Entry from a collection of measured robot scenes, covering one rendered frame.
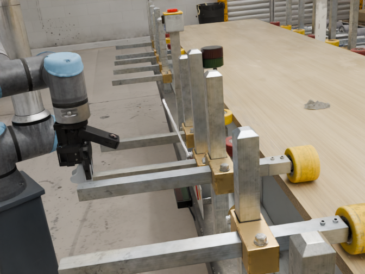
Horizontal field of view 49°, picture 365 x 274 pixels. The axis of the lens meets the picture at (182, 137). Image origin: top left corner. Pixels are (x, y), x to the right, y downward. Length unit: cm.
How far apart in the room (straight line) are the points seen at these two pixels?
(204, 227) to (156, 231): 124
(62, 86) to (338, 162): 70
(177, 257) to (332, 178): 46
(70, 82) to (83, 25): 782
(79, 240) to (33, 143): 91
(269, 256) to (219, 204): 34
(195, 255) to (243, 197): 12
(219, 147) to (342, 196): 28
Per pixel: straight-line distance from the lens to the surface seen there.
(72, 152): 110
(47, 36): 893
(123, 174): 114
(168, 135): 137
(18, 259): 184
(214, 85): 85
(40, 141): 169
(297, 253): 44
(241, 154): 63
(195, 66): 109
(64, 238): 249
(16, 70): 113
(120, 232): 243
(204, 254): 67
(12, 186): 173
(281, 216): 122
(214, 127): 88
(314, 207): 87
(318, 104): 143
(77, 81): 104
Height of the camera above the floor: 137
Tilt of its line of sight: 22 degrees down
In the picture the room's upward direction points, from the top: 5 degrees counter-clockwise
